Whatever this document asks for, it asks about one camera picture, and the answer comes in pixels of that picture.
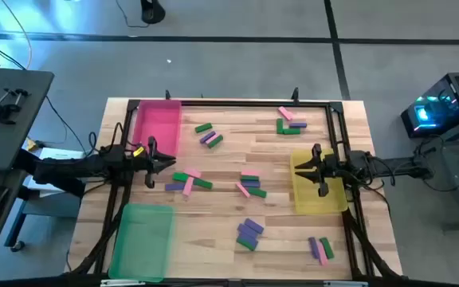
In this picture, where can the dark grey desk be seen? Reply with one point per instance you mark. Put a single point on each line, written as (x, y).
(14, 139)

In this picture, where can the yellow label tag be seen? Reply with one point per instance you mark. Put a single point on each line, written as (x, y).
(138, 151)

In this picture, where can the black caster wheel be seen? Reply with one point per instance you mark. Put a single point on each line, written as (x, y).
(17, 246)

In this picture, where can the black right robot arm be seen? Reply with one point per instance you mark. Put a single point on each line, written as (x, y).
(393, 165)

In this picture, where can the black bar clamp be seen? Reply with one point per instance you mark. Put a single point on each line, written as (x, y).
(4, 107)

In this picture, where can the black desktop computer tower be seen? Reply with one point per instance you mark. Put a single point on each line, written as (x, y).
(452, 99)

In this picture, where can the black desk leg bar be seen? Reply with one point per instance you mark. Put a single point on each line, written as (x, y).
(26, 159)

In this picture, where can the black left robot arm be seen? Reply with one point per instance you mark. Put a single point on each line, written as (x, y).
(102, 163)

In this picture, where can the green wooden block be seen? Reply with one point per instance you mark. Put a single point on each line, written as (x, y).
(257, 192)
(249, 178)
(203, 127)
(326, 248)
(291, 131)
(202, 183)
(246, 243)
(216, 142)
(179, 177)
(279, 126)

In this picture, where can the yellow translucent plastic bin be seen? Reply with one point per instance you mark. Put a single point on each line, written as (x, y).
(333, 199)

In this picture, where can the pink translucent plastic bin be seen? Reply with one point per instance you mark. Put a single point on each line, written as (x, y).
(162, 119)

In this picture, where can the white mounting bracket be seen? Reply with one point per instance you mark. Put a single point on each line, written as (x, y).
(345, 284)

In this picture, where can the small yellow object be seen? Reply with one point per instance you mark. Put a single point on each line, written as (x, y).
(32, 144)

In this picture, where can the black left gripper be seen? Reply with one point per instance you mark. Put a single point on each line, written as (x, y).
(150, 167)

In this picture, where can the green translucent plastic bin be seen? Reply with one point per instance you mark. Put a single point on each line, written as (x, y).
(142, 243)

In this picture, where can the black table clamp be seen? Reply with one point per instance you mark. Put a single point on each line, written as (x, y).
(295, 94)
(167, 95)

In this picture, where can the black stand base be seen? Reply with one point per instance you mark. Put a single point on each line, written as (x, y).
(152, 12)

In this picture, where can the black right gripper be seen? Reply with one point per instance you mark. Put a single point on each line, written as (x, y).
(329, 167)

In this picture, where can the pink wooden block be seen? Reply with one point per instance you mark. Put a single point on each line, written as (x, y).
(322, 253)
(213, 138)
(188, 186)
(192, 172)
(242, 190)
(285, 113)
(250, 173)

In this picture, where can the purple wooden block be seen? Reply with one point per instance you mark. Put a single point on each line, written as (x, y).
(250, 184)
(249, 238)
(174, 186)
(314, 247)
(254, 225)
(207, 136)
(247, 230)
(297, 124)

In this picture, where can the white printed paper sheet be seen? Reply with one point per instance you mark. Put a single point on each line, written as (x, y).
(62, 153)

